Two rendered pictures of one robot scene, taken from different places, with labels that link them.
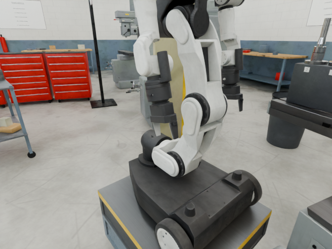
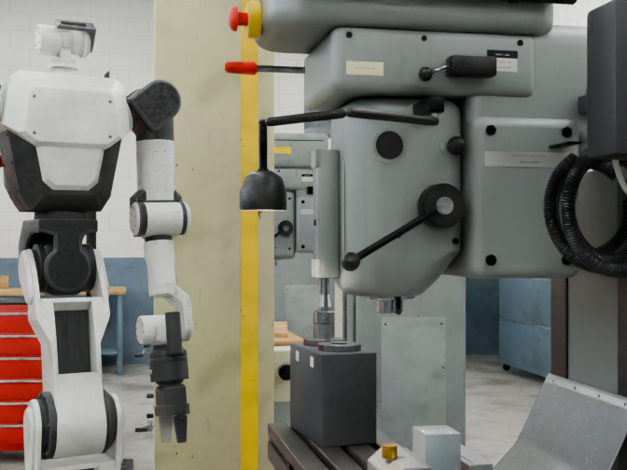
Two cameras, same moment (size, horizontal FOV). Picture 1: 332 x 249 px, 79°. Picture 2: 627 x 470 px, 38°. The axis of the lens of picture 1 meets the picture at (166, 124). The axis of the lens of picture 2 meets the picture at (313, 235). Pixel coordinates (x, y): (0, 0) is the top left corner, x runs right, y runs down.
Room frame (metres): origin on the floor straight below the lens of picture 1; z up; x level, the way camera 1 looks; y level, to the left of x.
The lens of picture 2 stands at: (-1.00, -1.06, 1.40)
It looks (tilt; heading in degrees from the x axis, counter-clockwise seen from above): 0 degrees down; 11
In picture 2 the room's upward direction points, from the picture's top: straight up
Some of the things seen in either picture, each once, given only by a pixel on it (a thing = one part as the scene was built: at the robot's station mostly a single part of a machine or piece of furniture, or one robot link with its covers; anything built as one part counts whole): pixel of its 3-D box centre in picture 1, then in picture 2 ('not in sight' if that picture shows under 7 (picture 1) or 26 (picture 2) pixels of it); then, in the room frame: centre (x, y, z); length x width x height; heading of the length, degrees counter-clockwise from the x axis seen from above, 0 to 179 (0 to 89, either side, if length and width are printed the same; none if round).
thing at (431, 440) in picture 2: not in sight; (436, 450); (0.31, -0.97, 1.10); 0.06 x 0.05 x 0.06; 22
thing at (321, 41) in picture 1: (324, 32); (324, 285); (0.96, -0.69, 1.30); 0.03 x 0.03 x 0.11
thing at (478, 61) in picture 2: not in sight; (454, 70); (0.43, -0.99, 1.66); 0.12 x 0.04 x 0.04; 113
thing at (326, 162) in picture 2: not in sight; (325, 214); (0.48, -0.78, 1.44); 0.04 x 0.04 x 0.21; 23
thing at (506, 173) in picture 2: not in sight; (498, 200); (0.60, -1.06, 1.47); 0.24 x 0.19 x 0.26; 23
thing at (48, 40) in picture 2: not in sight; (61, 47); (0.90, -0.10, 1.84); 0.10 x 0.07 x 0.09; 130
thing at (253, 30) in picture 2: not in sight; (253, 20); (0.43, -0.67, 1.76); 0.06 x 0.02 x 0.06; 23
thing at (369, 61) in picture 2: not in sight; (413, 75); (0.54, -0.92, 1.68); 0.34 x 0.24 x 0.10; 113
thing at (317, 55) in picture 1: (317, 54); (324, 326); (0.96, -0.69, 1.21); 0.05 x 0.05 x 0.05
